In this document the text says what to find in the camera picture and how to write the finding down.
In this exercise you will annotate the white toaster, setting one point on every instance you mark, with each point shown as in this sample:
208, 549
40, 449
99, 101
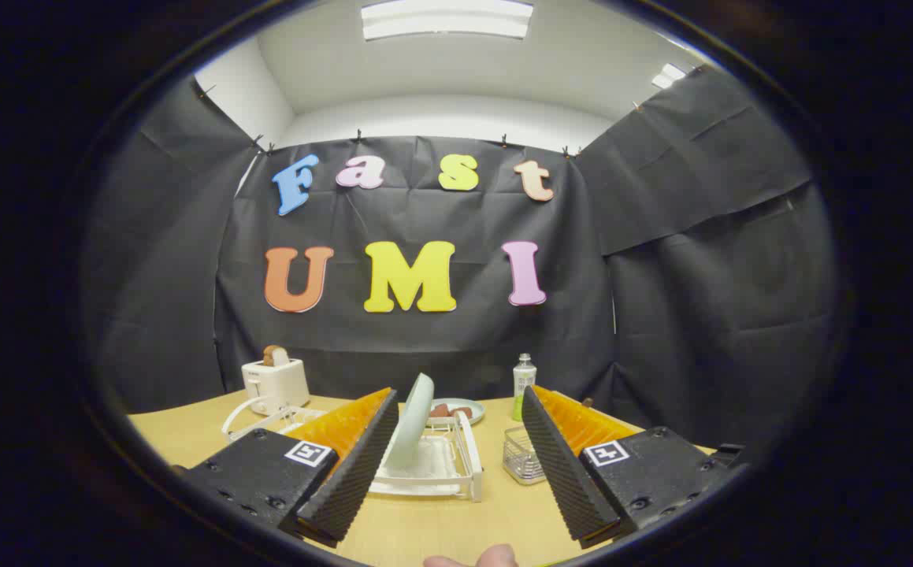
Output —
275, 382

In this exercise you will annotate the brown bread slice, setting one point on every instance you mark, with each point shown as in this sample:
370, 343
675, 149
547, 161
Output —
275, 356

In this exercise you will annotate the small ceiling light panel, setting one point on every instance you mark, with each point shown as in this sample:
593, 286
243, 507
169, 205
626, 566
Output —
669, 76

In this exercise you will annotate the brown meat piece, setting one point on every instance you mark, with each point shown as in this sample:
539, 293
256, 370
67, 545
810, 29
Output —
461, 412
439, 410

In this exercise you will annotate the pale green meat plate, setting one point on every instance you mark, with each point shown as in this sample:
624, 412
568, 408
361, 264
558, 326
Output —
476, 411

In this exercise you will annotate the large ceiling light panel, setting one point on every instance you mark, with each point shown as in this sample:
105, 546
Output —
447, 20

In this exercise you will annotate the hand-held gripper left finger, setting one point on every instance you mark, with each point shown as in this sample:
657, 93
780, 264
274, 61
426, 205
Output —
354, 472

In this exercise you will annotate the green tea bottle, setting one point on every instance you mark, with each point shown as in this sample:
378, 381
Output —
524, 382

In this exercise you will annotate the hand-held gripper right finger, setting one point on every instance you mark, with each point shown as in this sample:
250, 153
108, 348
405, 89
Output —
566, 472

